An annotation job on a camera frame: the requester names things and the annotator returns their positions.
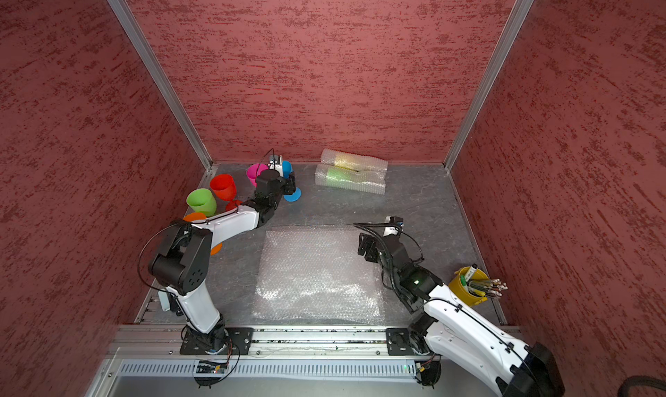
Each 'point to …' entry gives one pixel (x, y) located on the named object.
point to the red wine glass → (224, 186)
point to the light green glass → (350, 180)
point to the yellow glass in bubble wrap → (353, 161)
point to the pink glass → (254, 171)
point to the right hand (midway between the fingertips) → (369, 242)
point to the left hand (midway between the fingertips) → (285, 175)
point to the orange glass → (199, 217)
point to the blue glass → (287, 168)
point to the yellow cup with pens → (472, 286)
